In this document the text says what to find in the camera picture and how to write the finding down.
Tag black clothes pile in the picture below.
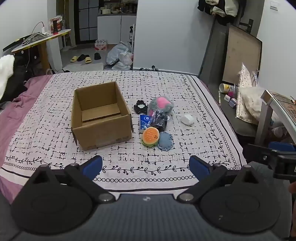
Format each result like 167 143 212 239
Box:
0 55 31 103

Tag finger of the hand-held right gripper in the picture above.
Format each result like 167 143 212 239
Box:
268 141 296 152
242 144 278 166

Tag black glass-panel door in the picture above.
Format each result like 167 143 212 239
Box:
73 0 99 45

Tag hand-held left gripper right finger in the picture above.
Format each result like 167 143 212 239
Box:
178 155 264 204

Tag white cloth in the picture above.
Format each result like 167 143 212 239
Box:
0 55 16 100

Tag grey and pink plush toy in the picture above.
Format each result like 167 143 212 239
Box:
147 97 174 117

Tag hanging clothes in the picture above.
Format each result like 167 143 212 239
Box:
197 0 246 26

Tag grey metal-frame table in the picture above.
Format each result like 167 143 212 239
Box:
254 90 296 145

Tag leaning grey board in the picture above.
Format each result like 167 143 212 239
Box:
198 14 229 80

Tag brown cardboard box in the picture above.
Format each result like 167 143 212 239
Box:
70 81 134 151

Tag blue tissue pack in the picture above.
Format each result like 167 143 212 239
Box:
139 114 152 134

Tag red box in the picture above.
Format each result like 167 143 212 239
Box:
52 19 62 35

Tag pack of water bottles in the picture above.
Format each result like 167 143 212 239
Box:
95 39 109 51

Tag yellow-edged side table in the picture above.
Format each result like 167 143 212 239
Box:
11 30 72 77

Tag white cabinet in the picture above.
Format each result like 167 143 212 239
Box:
97 13 137 45

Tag hamburger plush toy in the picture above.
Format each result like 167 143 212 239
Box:
142 126 160 147

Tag grey floor mat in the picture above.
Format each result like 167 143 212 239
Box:
62 62 105 73

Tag grey cloth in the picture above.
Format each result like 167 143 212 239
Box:
23 33 51 45

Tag black hair scrunchie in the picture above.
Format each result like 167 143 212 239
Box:
134 100 148 115

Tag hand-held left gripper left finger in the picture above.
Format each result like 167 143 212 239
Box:
30 155 115 203

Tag leaning brown board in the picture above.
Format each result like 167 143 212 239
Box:
222 23 263 87

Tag yellow and white cup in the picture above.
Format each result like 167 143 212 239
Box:
219 83 236 94

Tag floral pillow bag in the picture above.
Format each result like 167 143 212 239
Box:
235 62 269 124

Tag white plastic bags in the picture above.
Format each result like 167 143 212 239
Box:
106 41 134 71

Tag blue round fabric pad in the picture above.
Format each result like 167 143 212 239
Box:
158 131 174 152

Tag black item in clear bag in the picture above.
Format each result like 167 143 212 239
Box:
150 111 170 133

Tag white black-patterned blanket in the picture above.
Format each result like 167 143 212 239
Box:
0 70 248 194

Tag small white object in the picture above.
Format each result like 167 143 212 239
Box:
181 114 195 126

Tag white fan stand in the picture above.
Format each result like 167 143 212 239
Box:
61 20 77 52

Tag purple bedsheet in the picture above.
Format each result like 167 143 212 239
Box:
0 74 54 205

